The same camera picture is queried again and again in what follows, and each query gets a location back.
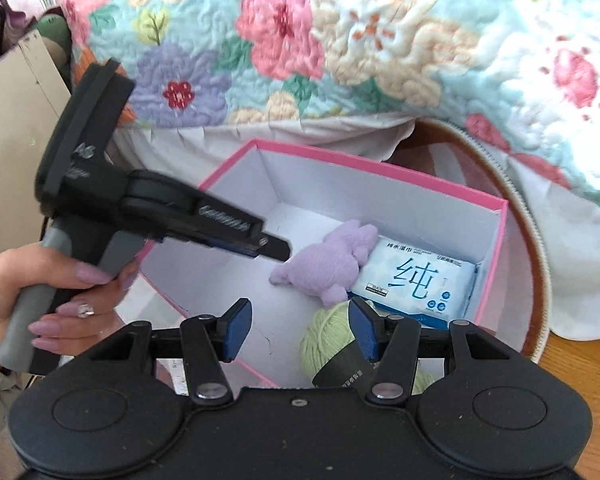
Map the green yarn ball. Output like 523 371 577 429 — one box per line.
299 299 437 395

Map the blue wet wipes pack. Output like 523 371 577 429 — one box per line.
350 237 478 328

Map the purple plush toy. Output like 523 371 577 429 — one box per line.
268 220 379 308

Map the person's left hand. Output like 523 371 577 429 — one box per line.
0 243 140 367

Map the beige bedside cabinet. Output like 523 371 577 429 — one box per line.
0 32 70 252

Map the grey pink checkered rug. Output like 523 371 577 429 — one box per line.
390 119 552 362

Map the pink cardboard box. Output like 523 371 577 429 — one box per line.
118 141 508 388

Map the clothes pile on cabinet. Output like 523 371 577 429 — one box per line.
0 0 74 91

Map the white bed skirt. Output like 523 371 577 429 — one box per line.
109 114 600 346

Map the floral quilted bedspread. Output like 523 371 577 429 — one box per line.
57 0 600 206

